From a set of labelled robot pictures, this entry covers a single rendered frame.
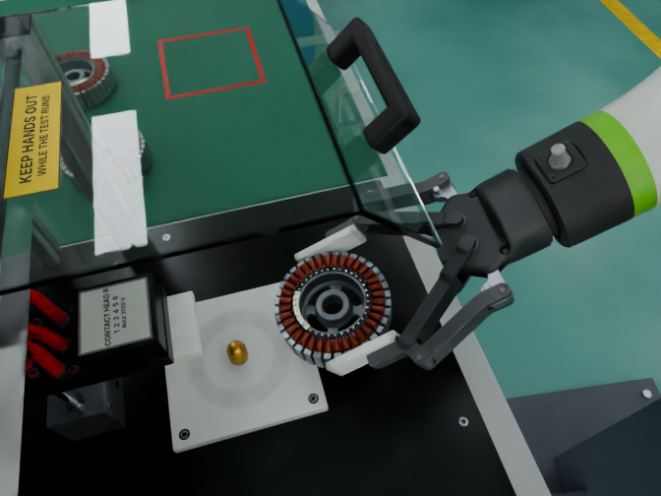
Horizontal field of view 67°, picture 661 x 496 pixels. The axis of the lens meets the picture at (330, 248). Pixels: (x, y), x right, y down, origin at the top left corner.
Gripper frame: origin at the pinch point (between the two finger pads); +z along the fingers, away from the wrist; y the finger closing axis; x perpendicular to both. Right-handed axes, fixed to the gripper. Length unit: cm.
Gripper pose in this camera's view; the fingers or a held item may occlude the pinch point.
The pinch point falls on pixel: (332, 304)
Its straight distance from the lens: 48.4
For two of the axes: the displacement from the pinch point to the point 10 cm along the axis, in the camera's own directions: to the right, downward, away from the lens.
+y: 2.7, 8.0, -5.4
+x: 4.4, 3.9, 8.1
